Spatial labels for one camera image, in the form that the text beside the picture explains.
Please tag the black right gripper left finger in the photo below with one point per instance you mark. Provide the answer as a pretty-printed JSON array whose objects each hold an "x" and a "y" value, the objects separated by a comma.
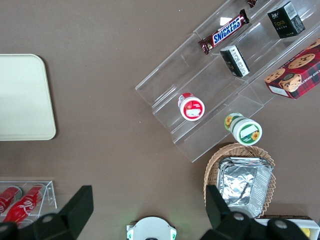
[{"x": 67, "y": 217}]

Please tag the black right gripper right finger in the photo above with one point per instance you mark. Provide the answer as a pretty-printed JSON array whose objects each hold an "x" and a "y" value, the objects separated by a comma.
[{"x": 225, "y": 225}]

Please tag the aluminium foil tray stack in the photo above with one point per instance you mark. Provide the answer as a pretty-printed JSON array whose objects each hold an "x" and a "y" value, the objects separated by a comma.
[{"x": 242, "y": 182}]

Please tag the woven wicker basket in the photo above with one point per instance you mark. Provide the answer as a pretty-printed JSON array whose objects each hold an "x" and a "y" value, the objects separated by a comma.
[{"x": 212, "y": 167}]

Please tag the cream plastic tray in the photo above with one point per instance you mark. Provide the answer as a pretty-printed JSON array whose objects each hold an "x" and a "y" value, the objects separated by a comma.
[{"x": 22, "y": 97}]

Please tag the clear acrylic can holder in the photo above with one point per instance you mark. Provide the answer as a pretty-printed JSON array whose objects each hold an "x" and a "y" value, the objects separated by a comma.
[{"x": 51, "y": 192}]

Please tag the red cola can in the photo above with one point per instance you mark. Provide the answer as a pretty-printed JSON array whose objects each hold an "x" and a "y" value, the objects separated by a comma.
[
  {"x": 23, "y": 203},
  {"x": 7, "y": 196}
]

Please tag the white round device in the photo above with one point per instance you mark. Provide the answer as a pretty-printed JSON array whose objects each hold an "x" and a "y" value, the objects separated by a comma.
[{"x": 151, "y": 228}]

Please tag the green sunflower lidded cup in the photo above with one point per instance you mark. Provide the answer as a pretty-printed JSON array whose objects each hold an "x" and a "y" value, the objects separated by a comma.
[{"x": 245, "y": 130}]

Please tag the red lidded cup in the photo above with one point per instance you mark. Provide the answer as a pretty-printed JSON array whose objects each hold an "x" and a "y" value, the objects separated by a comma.
[{"x": 192, "y": 107}]

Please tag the clear acrylic tiered shelf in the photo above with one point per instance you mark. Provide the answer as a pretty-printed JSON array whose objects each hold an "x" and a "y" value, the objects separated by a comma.
[{"x": 200, "y": 75}]

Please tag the black carton with white label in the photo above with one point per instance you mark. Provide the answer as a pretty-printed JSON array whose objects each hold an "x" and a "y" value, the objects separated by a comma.
[{"x": 236, "y": 61}]

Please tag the red plaid cookie box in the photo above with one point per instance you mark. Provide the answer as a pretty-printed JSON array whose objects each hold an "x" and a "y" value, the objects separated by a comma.
[{"x": 297, "y": 72}]

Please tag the Snickers chocolate bar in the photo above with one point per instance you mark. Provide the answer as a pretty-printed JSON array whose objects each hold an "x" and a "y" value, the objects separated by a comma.
[{"x": 226, "y": 31}]

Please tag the black Face carton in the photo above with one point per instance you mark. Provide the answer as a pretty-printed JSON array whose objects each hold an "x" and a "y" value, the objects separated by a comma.
[{"x": 285, "y": 21}]

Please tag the brown wrapped candy bar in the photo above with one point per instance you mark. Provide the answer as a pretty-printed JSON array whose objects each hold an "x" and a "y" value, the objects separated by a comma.
[{"x": 252, "y": 2}]

